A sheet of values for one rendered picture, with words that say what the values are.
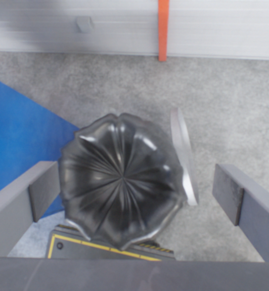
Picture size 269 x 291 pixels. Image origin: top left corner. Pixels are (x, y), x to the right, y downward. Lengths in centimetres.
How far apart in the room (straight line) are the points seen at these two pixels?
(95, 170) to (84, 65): 103
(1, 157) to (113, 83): 100
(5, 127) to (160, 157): 61
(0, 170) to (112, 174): 44
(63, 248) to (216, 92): 139
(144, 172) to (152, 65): 97
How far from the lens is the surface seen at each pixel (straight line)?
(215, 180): 17
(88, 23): 144
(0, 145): 91
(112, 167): 94
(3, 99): 91
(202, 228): 150
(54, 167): 16
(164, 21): 133
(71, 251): 127
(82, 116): 160
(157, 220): 78
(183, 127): 139
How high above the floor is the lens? 143
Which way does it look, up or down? 79 degrees down
